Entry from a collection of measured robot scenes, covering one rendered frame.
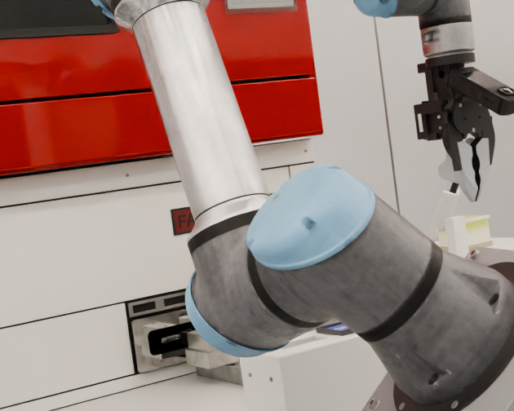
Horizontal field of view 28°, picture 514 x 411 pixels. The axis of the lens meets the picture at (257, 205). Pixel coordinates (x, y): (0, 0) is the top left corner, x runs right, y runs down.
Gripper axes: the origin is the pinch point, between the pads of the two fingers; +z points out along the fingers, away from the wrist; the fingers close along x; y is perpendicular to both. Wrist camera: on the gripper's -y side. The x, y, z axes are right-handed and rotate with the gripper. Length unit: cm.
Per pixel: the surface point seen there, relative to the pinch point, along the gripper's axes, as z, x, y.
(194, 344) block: 22, 22, 50
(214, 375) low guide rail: 28, 19, 49
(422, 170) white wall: 7, -179, 207
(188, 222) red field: 1, 15, 58
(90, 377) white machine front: 25, 38, 59
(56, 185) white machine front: -9, 39, 59
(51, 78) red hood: -26, 40, 54
